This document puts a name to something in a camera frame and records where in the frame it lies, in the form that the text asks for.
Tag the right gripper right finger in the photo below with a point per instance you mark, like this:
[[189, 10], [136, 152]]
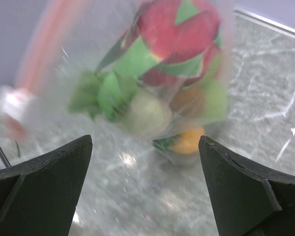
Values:
[[247, 198]]

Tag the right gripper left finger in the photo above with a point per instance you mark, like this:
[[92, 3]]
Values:
[[39, 197]]

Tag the fake orange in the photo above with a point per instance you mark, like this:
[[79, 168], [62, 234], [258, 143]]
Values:
[[187, 142]]

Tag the fake green apple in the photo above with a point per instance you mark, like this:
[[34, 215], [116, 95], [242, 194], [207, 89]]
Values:
[[216, 101]]

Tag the fake brown kiwi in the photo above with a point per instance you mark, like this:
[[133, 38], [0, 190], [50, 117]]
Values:
[[189, 102]]

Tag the fake white radish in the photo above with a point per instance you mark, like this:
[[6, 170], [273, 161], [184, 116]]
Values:
[[148, 116]]

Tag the clear zip top bag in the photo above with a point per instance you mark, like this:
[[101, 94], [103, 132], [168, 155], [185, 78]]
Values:
[[59, 73]]

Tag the fake red dragon fruit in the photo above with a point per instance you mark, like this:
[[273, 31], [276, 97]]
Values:
[[173, 41]]

